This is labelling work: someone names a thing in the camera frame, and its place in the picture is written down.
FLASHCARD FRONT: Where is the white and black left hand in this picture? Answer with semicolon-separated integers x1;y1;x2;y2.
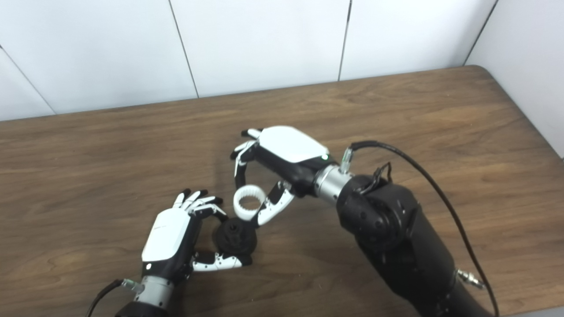
141;189;253;282

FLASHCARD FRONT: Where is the white and black right hand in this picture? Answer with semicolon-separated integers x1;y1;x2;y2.
230;126;331;227

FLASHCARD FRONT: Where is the round black plastic part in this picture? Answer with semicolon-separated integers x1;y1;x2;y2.
212;219;257;256

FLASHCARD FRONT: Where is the white plastic ring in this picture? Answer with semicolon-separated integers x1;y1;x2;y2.
233;185;268;221

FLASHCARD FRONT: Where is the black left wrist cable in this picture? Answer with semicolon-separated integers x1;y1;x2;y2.
86;279;145;317

